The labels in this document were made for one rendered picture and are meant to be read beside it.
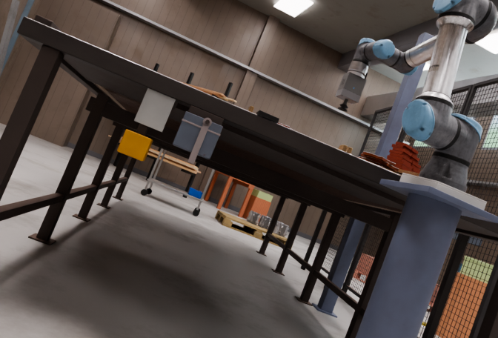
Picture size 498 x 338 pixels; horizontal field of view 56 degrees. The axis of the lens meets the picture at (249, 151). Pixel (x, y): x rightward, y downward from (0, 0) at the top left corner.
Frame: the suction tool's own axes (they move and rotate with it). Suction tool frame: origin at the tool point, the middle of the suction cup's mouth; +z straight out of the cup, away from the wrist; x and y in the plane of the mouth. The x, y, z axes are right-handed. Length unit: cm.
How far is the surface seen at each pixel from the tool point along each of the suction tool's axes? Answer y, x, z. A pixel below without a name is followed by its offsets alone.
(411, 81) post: -105, -161, -85
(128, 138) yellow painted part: 74, 26, 45
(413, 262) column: -19, 54, 47
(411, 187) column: -11, 53, 26
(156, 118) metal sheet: 69, 23, 35
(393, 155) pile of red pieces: -59, -59, -3
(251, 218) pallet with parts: -135, -604, 89
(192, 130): 56, 27, 34
